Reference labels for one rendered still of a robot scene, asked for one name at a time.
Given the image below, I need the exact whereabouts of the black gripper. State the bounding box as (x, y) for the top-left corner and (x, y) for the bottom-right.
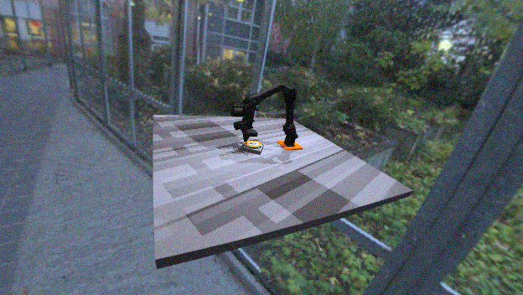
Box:
(240, 117), (258, 142)

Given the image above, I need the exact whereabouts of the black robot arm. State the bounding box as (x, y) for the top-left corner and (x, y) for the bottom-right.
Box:
(230, 83), (298, 147)

